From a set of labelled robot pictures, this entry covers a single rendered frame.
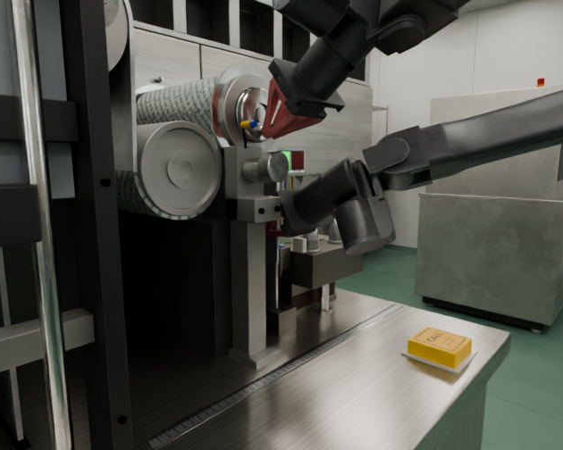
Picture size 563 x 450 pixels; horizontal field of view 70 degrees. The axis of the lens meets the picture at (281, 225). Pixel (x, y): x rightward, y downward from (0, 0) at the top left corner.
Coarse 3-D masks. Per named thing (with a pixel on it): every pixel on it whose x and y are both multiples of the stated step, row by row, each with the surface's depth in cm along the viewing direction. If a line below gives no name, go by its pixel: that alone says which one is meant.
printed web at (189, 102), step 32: (128, 0) 44; (128, 32) 45; (128, 64) 46; (128, 96) 46; (160, 96) 65; (192, 96) 58; (128, 128) 47; (128, 160) 47; (128, 192) 50; (0, 256) 38; (0, 288) 38; (0, 320) 40; (0, 384) 44
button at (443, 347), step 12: (420, 336) 61; (432, 336) 61; (444, 336) 61; (456, 336) 61; (408, 348) 60; (420, 348) 58; (432, 348) 57; (444, 348) 57; (456, 348) 57; (468, 348) 59; (432, 360) 57; (444, 360) 56; (456, 360) 55
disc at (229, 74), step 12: (228, 72) 55; (240, 72) 56; (252, 72) 58; (264, 72) 59; (216, 84) 53; (228, 84) 55; (216, 96) 54; (216, 108) 54; (216, 120) 54; (216, 132) 54; (228, 144) 56; (276, 144) 63
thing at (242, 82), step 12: (240, 84) 55; (252, 84) 57; (264, 84) 59; (228, 96) 54; (228, 108) 54; (228, 120) 55; (228, 132) 55; (240, 144) 57; (252, 144) 58; (264, 144) 60
